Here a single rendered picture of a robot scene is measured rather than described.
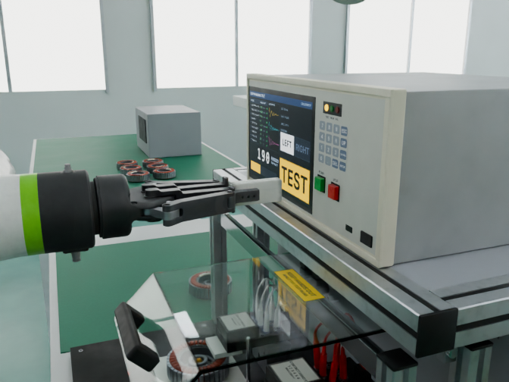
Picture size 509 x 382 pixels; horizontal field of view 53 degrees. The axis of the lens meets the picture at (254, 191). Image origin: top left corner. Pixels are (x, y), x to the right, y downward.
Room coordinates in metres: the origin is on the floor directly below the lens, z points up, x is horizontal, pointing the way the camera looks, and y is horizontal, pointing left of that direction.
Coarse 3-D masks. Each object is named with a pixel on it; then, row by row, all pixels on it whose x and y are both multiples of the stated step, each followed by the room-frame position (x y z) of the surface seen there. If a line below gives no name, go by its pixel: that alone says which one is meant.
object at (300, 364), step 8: (288, 360) 0.66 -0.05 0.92; (296, 360) 0.66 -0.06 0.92; (304, 360) 0.66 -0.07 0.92; (352, 360) 0.70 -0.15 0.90; (272, 368) 0.64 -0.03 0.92; (280, 368) 0.64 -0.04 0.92; (288, 368) 0.64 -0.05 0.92; (296, 368) 0.64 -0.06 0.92; (304, 368) 0.64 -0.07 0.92; (312, 368) 0.64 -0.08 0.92; (328, 368) 0.68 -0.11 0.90; (352, 368) 0.68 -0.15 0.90; (272, 376) 0.63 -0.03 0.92; (280, 376) 0.63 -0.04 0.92; (288, 376) 0.63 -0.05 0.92; (296, 376) 0.63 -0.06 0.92; (304, 376) 0.63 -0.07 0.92; (312, 376) 0.63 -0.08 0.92; (320, 376) 0.63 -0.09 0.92; (328, 376) 0.66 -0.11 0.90; (352, 376) 0.66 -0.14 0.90
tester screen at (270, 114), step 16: (256, 96) 0.91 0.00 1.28; (272, 96) 0.85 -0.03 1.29; (256, 112) 0.91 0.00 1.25; (272, 112) 0.85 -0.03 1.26; (288, 112) 0.79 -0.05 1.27; (304, 112) 0.74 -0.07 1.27; (256, 128) 0.91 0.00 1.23; (272, 128) 0.85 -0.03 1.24; (288, 128) 0.79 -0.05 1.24; (304, 128) 0.74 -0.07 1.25; (256, 144) 0.91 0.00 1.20; (272, 144) 0.85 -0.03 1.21; (256, 160) 0.91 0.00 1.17; (272, 160) 0.85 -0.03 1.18; (288, 160) 0.79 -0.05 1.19; (256, 176) 0.91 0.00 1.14
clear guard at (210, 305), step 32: (288, 256) 0.71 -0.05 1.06; (160, 288) 0.61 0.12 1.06; (192, 288) 0.60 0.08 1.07; (224, 288) 0.60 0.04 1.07; (256, 288) 0.60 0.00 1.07; (288, 288) 0.60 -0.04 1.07; (320, 288) 0.60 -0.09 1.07; (160, 320) 0.55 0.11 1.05; (192, 320) 0.52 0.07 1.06; (224, 320) 0.52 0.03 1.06; (256, 320) 0.52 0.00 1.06; (288, 320) 0.52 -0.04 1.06; (320, 320) 0.52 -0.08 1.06; (352, 320) 0.52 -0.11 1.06; (160, 352) 0.49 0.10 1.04; (192, 352) 0.46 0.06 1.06; (224, 352) 0.46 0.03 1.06; (256, 352) 0.46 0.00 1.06; (288, 352) 0.46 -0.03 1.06
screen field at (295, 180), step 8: (280, 160) 0.81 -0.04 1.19; (280, 168) 0.81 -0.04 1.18; (288, 168) 0.79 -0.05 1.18; (296, 168) 0.76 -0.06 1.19; (280, 176) 0.81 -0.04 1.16; (288, 176) 0.79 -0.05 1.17; (296, 176) 0.76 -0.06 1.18; (304, 176) 0.73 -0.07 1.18; (288, 184) 0.79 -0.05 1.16; (296, 184) 0.76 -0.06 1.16; (304, 184) 0.73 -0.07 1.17; (288, 192) 0.79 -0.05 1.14; (296, 192) 0.76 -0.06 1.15; (304, 192) 0.73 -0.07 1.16; (304, 200) 0.73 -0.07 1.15
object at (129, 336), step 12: (120, 312) 0.55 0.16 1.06; (132, 312) 0.56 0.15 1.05; (120, 324) 0.53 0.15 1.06; (132, 324) 0.52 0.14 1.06; (120, 336) 0.51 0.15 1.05; (132, 336) 0.49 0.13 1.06; (132, 348) 0.47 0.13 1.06; (144, 348) 0.48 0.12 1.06; (132, 360) 0.47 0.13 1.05; (144, 360) 0.47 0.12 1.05; (156, 360) 0.48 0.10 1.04
